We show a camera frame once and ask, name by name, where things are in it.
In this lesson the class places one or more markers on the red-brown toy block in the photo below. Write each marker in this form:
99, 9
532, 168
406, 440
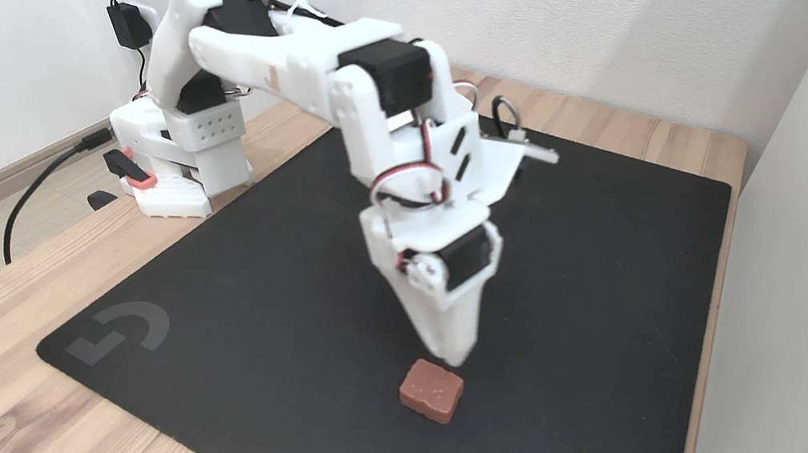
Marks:
431, 390

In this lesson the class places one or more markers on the black mouse mat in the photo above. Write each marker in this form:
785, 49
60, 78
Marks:
276, 320

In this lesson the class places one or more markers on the black and orange table clamp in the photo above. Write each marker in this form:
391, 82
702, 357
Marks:
133, 171

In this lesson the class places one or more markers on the black power adapter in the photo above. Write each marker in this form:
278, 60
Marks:
128, 25

